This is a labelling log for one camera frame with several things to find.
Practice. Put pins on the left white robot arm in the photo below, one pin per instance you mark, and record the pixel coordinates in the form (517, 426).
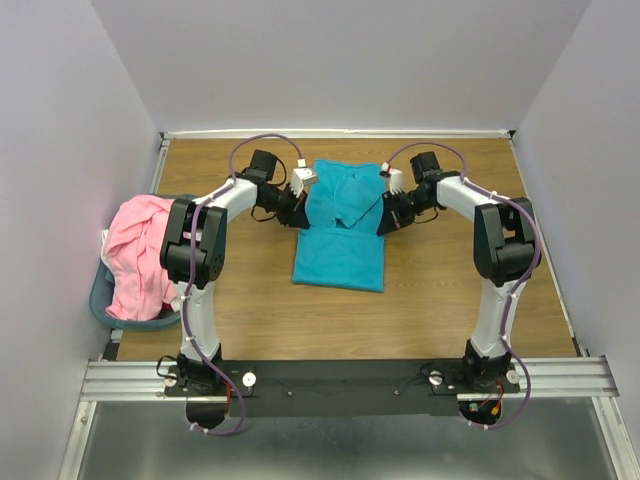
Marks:
(193, 253)

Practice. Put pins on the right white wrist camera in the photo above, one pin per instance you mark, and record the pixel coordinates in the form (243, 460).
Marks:
(394, 179)

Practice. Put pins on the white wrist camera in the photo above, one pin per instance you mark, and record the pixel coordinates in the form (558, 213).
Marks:
(301, 178)
(394, 179)

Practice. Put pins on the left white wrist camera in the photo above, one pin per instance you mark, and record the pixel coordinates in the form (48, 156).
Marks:
(301, 178)

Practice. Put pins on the pink t shirt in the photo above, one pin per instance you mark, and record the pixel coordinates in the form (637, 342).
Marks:
(143, 212)

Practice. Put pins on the aluminium rail frame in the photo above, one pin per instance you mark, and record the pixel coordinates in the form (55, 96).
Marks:
(382, 446)

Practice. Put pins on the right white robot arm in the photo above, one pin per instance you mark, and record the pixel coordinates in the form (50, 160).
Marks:
(506, 250)

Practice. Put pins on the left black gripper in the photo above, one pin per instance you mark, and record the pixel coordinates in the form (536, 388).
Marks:
(295, 216)

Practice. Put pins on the blue plastic laundry basket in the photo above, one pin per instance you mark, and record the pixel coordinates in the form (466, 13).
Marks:
(101, 292)

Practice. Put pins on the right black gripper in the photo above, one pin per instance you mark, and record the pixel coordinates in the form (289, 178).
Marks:
(390, 219)

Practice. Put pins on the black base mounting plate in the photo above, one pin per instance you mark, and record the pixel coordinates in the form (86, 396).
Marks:
(340, 388)

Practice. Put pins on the teal t shirt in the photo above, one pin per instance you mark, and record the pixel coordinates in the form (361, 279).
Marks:
(341, 248)

